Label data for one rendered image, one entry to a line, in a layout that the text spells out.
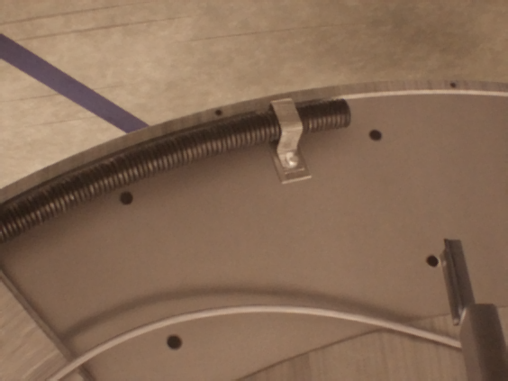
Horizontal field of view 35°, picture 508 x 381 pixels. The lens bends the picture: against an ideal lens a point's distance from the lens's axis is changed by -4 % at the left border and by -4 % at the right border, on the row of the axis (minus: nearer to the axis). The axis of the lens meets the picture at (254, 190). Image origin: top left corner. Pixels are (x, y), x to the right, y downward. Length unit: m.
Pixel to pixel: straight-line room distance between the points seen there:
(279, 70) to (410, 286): 0.91
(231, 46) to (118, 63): 0.19
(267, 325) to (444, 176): 0.17
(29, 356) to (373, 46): 1.01
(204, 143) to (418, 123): 0.16
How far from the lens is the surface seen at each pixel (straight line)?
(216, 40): 1.32
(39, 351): 0.49
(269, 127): 0.54
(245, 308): 0.50
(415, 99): 0.61
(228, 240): 0.53
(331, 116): 0.55
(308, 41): 1.35
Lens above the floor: 0.78
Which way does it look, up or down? 25 degrees down
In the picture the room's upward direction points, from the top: 174 degrees clockwise
